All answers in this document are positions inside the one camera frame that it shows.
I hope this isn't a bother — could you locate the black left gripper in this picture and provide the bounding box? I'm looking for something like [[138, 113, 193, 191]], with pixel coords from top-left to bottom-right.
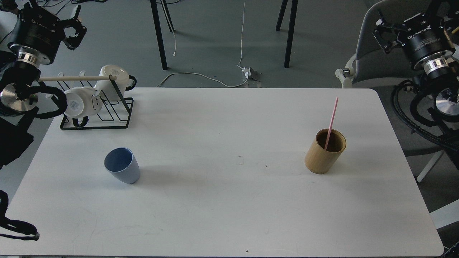
[[7, 4, 87, 65]]

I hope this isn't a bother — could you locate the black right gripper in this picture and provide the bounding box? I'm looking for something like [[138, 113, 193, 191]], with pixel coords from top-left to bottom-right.
[[372, 10, 455, 70]]

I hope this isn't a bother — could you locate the light blue plastic cup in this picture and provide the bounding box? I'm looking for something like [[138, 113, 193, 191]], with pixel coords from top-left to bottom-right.
[[104, 147, 140, 184]]

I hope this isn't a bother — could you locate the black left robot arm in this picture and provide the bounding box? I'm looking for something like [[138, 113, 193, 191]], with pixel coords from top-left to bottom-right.
[[0, 0, 87, 166]]

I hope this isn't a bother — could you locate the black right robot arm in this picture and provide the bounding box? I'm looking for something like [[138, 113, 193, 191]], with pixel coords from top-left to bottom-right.
[[372, 7, 458, 154]]

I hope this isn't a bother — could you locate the grey office chair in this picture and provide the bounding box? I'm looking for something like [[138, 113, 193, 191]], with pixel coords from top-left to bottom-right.
[[335, 0, 459, 183]]

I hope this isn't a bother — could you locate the wooden rack rod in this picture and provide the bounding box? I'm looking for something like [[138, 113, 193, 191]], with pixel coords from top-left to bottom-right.
[[37, 75, 117, 82]]

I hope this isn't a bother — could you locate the white mug upper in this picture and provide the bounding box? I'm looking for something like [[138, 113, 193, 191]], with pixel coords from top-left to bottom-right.
[[95, 64, 137, 102]]

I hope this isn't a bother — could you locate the white mug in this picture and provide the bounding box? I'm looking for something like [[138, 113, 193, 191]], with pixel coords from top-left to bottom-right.
[[95, 64, 137, 102], [64, 87, 102, 128]]

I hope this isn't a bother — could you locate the white mug lower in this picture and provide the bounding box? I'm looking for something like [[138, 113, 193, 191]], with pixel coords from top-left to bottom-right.
[[64, 87, 102, 128]]

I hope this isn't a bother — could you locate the black chair leg left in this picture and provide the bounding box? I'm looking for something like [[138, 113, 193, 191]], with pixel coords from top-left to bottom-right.
[[150, 0, 174, 70]]

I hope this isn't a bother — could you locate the black chair leg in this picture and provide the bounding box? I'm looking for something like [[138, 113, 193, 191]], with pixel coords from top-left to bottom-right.
[[275, 0, 298, 68], [150, 0, 174, 70]]

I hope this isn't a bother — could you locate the black chair leg right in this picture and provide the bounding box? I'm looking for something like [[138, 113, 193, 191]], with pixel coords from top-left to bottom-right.
[[275, 0, 298, 68]]

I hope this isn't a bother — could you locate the white power adapter plug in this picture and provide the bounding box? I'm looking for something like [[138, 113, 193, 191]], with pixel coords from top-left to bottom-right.
[[241, 67, 257, 80]]

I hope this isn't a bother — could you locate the bamboo cylinder holder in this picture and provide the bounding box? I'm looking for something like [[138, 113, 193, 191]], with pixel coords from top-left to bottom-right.
[[304, 129, 346, 175]]

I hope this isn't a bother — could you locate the black wire mug rack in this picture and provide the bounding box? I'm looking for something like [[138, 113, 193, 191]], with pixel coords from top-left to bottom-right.
[[57, 72, 134, 130]]

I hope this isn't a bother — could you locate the white cable on floor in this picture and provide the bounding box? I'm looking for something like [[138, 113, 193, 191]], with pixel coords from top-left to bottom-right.
[[156, 0, 251, 89]]

